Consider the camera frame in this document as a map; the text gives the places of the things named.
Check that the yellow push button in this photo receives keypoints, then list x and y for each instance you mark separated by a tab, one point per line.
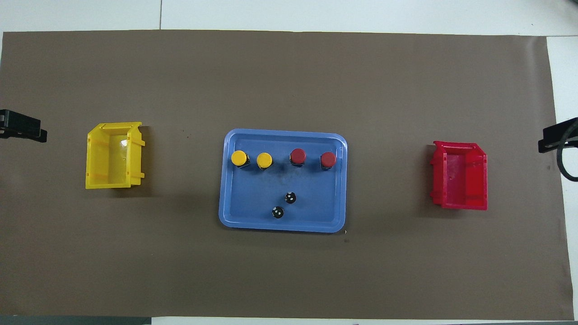
264	160
238	158

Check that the red push button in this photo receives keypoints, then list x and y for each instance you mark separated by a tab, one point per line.
298	155
328	159

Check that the yellow plastic storage bin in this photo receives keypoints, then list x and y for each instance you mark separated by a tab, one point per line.
108	158

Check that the red plastic storage bin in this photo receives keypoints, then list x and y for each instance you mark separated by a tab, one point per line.
465	176

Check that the blue plastic tray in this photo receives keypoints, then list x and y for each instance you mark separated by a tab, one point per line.
253	198

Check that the small black cylinder knob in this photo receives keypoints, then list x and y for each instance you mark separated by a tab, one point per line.
277	212
290	197

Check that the brown table mat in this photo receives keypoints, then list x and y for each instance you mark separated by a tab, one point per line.
289	67

